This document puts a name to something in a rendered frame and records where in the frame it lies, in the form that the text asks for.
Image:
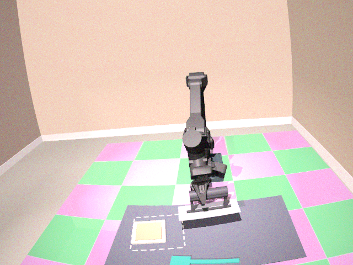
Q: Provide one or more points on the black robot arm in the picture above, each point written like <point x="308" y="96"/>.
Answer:
<point x="196" y="137"/>

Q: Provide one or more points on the dark grey flat mat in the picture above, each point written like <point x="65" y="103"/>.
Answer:
<point x="263" y="232"/>

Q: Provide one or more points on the white square tile with dark blue centre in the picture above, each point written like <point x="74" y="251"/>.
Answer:
<point x="148" y="232"/>

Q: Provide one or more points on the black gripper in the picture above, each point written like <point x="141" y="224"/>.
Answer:
<point x="199" y="171"/>

